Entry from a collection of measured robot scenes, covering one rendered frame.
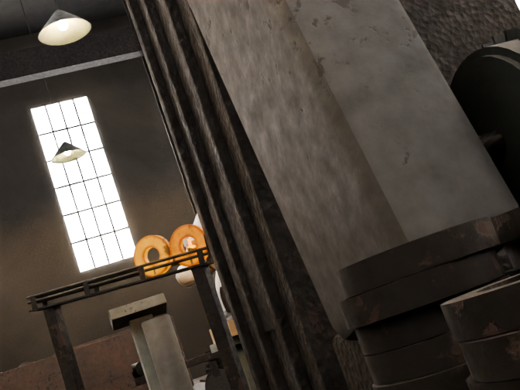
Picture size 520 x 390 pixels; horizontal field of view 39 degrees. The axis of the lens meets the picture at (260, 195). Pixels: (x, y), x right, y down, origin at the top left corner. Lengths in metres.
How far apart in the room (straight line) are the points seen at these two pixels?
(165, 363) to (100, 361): 1.86
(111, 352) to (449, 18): 3.32
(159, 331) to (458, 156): 1.97
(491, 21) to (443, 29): 0.16
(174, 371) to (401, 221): 1.96
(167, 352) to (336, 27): 1.94
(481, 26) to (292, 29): 1.01
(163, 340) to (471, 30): 1.66
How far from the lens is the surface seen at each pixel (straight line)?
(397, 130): 1.26
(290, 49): 1.37
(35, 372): 4.82
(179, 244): 2.78
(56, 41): 9.25
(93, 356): 4.86
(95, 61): 11.66
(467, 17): 2.27
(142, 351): 3.21
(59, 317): 3.06
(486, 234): 0.82
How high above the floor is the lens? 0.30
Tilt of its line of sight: 10 degrees up
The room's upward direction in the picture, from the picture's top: 20 degrees counter-clockwise
